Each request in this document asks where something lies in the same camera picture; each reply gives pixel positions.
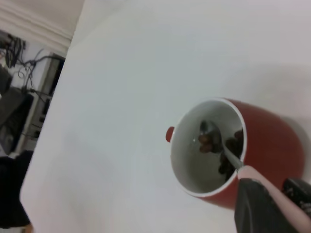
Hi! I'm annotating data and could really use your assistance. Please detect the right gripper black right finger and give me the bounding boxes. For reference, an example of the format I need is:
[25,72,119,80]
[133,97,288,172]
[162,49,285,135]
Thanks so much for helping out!
[281,178,311,216]

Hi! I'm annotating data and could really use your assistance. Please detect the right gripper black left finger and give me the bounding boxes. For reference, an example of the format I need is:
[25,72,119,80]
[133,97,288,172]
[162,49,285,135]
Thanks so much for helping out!
[233,178,301,233]

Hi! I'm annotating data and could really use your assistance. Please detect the pink-handled metal spoon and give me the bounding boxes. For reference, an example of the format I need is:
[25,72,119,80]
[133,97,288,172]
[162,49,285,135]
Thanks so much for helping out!
[199,120,311,228]

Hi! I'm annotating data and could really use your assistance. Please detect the red ceramic mug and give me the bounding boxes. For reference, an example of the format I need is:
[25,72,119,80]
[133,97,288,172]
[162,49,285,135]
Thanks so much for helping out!
[166,97,306,211]

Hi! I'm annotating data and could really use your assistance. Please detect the scooped coffee beans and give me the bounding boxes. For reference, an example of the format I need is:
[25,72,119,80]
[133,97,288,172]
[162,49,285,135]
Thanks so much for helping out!
[198,130,244,175]

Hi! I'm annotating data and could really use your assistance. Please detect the white shelf rack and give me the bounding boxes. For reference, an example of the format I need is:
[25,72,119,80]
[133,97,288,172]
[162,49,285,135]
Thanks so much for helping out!
[18,52,66,152]

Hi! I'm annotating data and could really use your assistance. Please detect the black bulky object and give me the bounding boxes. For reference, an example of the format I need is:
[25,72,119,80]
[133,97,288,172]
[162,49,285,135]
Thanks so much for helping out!
[0,150,34,230]

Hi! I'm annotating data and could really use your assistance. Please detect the dark grey box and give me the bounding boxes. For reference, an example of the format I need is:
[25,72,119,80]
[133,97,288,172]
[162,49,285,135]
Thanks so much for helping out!
[0,87,34,152]

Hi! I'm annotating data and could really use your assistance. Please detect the black cable tangle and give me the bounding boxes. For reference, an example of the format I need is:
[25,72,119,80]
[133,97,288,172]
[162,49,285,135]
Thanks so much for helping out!
[3,33,61,98]

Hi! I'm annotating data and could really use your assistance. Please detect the white wall moulding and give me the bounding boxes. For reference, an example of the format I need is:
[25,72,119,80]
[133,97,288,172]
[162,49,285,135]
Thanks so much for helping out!
[0,0,85,53]

